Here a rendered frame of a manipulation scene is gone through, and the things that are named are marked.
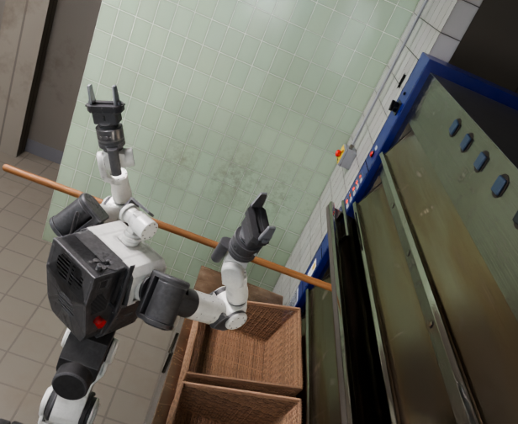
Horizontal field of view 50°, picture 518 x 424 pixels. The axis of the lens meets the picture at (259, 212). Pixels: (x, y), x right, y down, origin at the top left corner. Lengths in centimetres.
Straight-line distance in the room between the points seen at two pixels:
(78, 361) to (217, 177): 193
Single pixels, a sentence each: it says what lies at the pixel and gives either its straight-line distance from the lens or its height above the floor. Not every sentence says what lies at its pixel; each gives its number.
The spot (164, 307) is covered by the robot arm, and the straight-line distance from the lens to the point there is 164.
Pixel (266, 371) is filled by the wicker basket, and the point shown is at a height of 61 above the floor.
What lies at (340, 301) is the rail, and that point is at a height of 143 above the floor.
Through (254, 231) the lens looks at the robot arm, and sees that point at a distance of 150.
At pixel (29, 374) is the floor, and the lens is 321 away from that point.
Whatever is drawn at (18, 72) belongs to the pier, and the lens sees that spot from 476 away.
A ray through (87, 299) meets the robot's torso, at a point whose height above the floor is 132.
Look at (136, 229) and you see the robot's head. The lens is 170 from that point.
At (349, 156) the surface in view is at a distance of 308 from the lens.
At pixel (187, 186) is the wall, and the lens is 360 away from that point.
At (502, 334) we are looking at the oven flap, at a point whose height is 183.
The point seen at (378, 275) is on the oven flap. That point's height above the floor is 149.
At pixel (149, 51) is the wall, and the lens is 339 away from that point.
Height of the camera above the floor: 238
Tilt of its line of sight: 26 degrees down
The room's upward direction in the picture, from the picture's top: 24 degrees clockwise
